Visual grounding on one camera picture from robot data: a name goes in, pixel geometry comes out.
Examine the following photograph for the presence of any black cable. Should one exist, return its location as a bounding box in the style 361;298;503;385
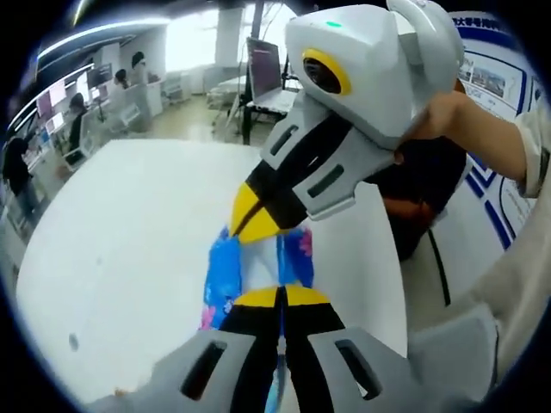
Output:
424;201;452;307

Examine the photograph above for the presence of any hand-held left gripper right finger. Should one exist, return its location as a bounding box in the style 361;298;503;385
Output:
279;285;436;413

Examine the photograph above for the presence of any blue white wall poster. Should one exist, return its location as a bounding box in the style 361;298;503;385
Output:
447;12;540;251

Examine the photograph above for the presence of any computer monitor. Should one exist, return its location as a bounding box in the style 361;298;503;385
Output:
245;36;282;103

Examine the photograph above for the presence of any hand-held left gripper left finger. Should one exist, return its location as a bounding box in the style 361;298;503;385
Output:
88;287;281;413

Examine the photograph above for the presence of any person's right hand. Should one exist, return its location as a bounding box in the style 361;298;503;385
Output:
393;89;529;184

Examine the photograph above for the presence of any blue floral soft tissue pack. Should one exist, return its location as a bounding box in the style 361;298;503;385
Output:
200;225;315;413

